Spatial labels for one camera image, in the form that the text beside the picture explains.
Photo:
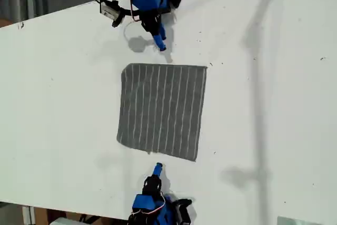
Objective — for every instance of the grey white-striped square towel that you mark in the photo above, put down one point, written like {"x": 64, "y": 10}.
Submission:
{"x": 160, "y": 111}

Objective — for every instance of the white plastic box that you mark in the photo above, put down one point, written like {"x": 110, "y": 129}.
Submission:
{"x": 63, "y": 221}

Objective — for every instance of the white table leg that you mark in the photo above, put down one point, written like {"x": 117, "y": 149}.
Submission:
{"x": 27, "y": 215}

